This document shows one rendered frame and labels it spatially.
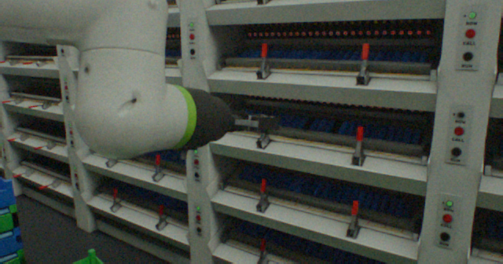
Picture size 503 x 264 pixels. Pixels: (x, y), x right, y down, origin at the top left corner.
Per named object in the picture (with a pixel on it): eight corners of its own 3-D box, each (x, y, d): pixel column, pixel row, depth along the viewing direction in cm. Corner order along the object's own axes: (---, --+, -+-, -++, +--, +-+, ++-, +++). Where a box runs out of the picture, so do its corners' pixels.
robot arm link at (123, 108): (54, 160, 41) (112, 164, 36) (56, 56, 42) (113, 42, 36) (145, 154, 53) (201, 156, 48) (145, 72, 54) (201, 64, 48)
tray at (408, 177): (426, 196, 77) (428, 163, 72) (211, 153, 109) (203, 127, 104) (438, 144, 91) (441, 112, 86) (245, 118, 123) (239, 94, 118)
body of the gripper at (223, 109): (176, 138, 58) (211, 137, 66) (217, 146, 54) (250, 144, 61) (181, 93, 58) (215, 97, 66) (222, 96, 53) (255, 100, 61)
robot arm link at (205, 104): (200, 80, 48) (153, 78, 53) (191, 166, 48) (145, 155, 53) (226, 86, 53) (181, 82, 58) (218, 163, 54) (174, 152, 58)
